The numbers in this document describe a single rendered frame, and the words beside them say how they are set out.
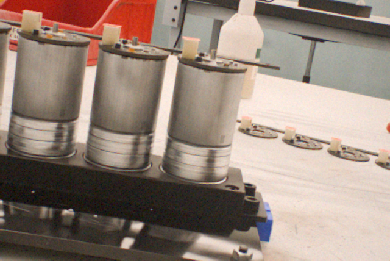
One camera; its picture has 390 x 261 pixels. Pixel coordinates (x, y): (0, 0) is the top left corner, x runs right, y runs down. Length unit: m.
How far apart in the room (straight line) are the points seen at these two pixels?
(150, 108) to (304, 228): 0.08
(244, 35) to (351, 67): 4.13
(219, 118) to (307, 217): 0.08
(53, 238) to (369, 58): 4.45
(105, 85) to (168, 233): 0.06
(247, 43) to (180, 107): 0.29
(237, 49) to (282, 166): 0.18
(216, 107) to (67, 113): 0.05
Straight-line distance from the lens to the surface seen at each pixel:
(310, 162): 0.38
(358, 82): 4.65
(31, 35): 0.24
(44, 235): 0.21
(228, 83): 0.24
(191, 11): 2.68
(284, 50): 4.69
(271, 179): 0.34
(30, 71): 0.24
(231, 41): 0.53
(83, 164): 0.24
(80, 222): 0.22
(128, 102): 0.24
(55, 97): 0.24
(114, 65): 0.24
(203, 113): 0.24
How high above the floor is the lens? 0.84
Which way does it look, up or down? 13 degrees down
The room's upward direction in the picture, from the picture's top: 10 degrees clockwise
